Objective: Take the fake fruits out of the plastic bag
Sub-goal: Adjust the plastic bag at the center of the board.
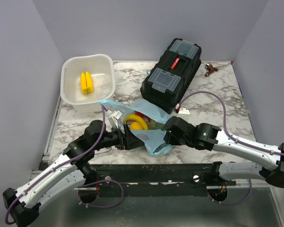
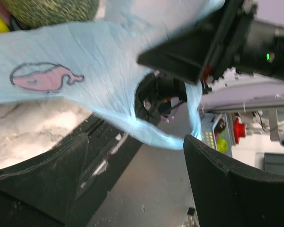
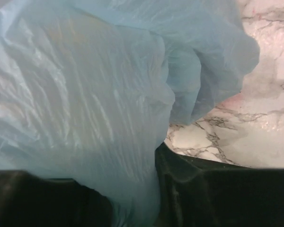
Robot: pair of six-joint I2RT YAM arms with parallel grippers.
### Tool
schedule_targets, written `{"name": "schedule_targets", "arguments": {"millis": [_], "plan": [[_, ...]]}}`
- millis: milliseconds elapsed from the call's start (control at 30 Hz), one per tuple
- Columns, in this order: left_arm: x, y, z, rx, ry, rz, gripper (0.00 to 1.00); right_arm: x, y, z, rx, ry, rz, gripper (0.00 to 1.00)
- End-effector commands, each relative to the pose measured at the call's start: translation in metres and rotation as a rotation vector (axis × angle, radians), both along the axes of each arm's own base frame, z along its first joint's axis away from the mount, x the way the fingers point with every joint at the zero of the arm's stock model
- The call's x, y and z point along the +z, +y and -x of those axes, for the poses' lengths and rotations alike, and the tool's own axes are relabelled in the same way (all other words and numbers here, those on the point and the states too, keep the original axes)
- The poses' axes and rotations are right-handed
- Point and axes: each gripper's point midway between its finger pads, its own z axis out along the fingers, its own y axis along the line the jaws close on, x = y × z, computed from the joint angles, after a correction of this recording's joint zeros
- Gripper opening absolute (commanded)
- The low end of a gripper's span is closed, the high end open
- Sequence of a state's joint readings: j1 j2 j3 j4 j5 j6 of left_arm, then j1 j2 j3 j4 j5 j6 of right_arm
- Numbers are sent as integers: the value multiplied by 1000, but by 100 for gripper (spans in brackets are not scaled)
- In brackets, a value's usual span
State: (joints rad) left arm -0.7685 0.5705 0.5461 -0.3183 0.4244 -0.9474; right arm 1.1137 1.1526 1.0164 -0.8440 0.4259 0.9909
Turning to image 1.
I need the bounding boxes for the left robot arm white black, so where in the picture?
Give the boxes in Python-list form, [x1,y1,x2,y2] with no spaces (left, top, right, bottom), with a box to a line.
[2,120,144,227]

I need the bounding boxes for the yellow fake corn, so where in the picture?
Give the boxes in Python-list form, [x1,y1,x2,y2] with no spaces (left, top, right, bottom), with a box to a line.
[80,71,94,94]

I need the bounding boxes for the light blue plastic bag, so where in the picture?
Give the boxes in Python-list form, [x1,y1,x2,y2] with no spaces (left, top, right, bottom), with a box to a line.
[99,99,173,156]

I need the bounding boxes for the yellow fake banana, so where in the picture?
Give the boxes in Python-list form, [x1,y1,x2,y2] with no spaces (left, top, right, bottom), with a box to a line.
[124,114,149,130]

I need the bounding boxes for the black metal base rail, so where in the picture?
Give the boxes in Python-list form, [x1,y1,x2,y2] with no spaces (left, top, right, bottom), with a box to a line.
[78,162,226,201]

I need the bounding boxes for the black plastic toolbox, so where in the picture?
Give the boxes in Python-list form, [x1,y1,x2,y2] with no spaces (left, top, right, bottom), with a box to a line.
[140,38,202,114]

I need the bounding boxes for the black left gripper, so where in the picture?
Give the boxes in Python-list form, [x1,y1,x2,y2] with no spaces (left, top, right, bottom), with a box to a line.
[94,124,145,150]

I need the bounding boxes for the green fake avocado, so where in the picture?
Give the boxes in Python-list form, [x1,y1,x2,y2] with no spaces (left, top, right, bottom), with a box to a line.
[148,120,166,131]

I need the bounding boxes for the yellow fake lemon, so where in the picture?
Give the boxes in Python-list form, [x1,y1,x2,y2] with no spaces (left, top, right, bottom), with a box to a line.
[130,122,144,130]

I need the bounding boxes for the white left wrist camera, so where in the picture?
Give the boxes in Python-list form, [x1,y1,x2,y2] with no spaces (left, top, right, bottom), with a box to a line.
[106,109,123,129]

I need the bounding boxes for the white plastic basket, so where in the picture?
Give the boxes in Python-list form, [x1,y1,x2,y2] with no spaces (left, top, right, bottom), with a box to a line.
[60,54,115,114]

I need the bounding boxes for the small brown metal object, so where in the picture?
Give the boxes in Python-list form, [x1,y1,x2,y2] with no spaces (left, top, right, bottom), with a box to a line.
[204,63,219,77]

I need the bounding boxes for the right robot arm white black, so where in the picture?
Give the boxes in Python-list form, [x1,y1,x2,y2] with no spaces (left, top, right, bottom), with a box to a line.
[164,116,284,188]

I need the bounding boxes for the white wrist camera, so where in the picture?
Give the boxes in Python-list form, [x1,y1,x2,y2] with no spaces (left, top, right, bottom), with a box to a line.
[106,109,123,129]
[175,104,191,122]

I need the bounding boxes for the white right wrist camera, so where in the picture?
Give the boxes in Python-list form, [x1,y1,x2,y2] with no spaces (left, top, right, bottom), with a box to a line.
[175,104,191,122]

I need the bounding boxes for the red fake fruit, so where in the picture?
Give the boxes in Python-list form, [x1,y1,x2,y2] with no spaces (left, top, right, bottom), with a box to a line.
[135,111,151,121]

